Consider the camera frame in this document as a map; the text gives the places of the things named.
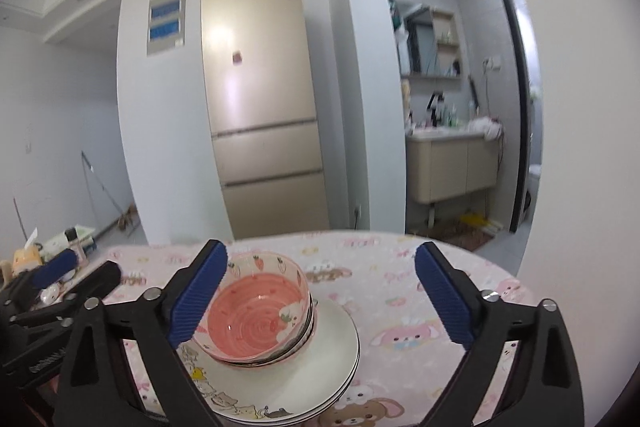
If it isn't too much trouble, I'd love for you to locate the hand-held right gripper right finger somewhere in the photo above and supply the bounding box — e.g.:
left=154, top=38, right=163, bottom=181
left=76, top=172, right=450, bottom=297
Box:
left=414, top=242, right=585, bottom=427

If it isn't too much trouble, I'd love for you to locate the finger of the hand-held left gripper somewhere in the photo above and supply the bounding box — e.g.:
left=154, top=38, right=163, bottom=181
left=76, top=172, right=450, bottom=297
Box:
left=10, top=249, right=80, bottom=303
left=10, top=261, right=122, bottom=328

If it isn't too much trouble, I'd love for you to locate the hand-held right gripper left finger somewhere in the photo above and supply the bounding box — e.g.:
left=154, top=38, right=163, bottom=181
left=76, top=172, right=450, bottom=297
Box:
left=60, top=241, right=228, bottom=427

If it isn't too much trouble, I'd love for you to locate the pink strawberry print bowl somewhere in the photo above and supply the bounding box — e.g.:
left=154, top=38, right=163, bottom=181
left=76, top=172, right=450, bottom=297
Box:
left=206, top=253, right=308, bottom=364
left=270, top=287, right=314, bottom=361

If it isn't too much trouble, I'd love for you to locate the white cat print plate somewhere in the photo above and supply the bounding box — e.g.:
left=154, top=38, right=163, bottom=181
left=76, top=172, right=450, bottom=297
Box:
left=177, top=297, right=361, bottom=420
left=215, top=342, right=361, bottom=425

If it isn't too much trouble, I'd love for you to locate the yellow tissue box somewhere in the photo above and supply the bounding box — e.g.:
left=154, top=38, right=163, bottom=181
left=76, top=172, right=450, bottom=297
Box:
left=12, top=229, right=45, bottom=278

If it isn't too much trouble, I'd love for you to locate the black capped spice bottle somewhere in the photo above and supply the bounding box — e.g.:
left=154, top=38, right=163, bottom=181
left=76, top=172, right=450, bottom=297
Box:
left=65, top=227, right=88, bottom=265

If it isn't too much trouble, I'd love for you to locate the pink cartoon print tablecloth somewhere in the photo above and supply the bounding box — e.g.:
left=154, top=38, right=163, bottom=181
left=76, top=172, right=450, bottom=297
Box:
left=102, top=229, right=533, bottom=427

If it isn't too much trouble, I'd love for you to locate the brown bath mat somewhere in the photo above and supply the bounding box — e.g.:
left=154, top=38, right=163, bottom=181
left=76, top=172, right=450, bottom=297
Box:
left=425, top=219, right=493, bottom=253

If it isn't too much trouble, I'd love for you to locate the beige vanity cabinet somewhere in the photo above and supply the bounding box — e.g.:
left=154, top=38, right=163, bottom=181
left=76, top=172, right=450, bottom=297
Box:
left=405, top=132, right=501, bottom=205

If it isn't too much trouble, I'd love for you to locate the white cloth on vanity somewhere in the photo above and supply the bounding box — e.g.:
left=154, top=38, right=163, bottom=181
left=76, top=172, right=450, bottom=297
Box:
left=470, top=117, right=503, bottom=140

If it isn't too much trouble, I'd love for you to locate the black faucet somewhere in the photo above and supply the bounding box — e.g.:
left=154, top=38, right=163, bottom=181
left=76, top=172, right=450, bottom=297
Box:
left=427, top=92, right=446, bottom=128

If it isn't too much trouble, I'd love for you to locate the gold refrigerator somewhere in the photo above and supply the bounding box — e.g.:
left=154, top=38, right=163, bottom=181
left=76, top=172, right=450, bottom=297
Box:
left=200, top=0, right=331, bottom=240

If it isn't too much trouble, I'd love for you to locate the bathroom mirror cabinet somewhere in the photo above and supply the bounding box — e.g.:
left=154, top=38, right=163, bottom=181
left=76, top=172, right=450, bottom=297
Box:
left=402, top=6, right=462, bottom=79

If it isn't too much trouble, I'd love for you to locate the black door frame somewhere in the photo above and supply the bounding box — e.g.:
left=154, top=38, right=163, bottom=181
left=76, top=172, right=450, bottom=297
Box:
left=492, top=0, right=533, bottom=233

